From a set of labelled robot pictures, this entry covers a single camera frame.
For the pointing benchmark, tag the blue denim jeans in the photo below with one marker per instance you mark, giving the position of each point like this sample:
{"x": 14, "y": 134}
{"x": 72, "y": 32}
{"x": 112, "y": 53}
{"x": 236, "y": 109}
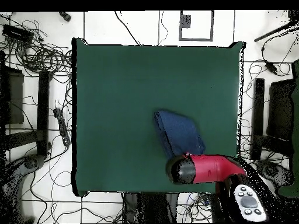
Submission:
{"x": 177, "y": 133}

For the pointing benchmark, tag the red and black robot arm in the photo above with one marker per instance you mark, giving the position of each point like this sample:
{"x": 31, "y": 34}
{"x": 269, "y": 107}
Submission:
{"x": 205, "y": 168}

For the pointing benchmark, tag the black flat panel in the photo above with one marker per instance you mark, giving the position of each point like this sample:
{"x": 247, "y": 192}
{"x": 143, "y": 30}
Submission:
{"x": 14, "y": 98}
{"x": 280, "y": 109}

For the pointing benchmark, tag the black stand bar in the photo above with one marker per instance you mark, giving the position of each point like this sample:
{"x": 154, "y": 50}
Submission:
{"x": 258, "y": 112}
{"x": 43, "y": 112}

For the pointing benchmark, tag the dark green table cloth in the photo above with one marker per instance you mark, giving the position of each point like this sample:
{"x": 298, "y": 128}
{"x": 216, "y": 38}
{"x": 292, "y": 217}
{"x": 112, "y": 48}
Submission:
{"x": 116, "y": 105}

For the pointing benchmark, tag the grey curved floor base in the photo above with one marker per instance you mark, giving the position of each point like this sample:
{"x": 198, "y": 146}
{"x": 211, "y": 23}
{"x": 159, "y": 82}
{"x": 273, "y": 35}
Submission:
{"x": 273, "y": 171}
{"x": 30, "y": 163}

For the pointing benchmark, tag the black power adapter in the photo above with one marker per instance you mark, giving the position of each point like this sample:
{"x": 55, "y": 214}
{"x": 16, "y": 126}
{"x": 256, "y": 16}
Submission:
{"x": 271, "y": 67}

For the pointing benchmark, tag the black power strip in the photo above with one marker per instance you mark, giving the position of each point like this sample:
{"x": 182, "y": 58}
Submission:
{"x": 62, "y": 126}

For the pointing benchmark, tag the dark grey square marker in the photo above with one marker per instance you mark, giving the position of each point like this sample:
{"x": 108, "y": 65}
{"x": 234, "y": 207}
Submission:
{"x": 185, "y": 21}

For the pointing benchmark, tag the black rod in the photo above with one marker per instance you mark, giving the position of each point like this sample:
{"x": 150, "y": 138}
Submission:
{"x": 271, "y": 33}

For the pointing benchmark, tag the small black cylindrical object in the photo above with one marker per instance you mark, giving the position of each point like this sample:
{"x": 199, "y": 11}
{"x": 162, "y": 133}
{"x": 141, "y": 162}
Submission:
{"x": 65, "y": 16}

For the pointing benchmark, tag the black electronics box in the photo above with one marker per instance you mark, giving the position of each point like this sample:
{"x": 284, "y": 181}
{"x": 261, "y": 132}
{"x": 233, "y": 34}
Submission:
{"x": 16, "y": 32}

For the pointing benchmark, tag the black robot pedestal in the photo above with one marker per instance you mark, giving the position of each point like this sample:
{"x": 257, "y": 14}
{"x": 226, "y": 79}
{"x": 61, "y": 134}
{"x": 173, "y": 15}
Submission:
{"x": 149, "y": 207}

